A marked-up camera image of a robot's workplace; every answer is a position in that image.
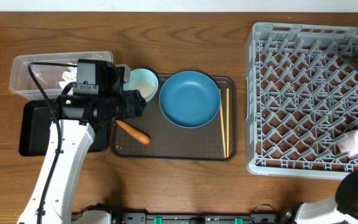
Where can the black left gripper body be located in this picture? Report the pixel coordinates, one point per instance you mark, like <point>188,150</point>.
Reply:
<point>121,107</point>

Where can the white tissue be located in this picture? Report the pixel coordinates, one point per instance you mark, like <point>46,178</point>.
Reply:
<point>67,77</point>

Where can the dark blue plate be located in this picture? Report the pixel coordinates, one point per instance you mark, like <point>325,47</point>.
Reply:
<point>189,99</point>

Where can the pink paper cup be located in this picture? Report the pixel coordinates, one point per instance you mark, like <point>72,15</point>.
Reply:
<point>349,143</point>

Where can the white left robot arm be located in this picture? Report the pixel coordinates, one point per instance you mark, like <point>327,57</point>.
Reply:
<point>93,101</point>

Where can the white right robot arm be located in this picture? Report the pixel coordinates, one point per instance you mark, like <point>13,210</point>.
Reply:
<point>343,207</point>

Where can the clear plastic waste bin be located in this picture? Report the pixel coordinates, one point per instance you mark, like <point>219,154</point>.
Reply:
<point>48,76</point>

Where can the grey dishwasher rack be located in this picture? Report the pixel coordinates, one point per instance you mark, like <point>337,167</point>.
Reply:
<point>302,99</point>

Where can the black waste tray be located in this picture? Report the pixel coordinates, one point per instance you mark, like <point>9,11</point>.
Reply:
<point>37,121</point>

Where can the light blue rice bowl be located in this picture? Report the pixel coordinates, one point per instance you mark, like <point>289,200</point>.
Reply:
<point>143,80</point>

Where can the orange carrot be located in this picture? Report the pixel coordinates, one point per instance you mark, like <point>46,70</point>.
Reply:
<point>136,134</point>

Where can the brown serving tray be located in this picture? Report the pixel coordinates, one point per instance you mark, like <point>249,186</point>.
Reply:
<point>168,141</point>

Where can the left wooden chopstick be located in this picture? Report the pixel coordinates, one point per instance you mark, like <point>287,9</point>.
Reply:
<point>222,124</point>

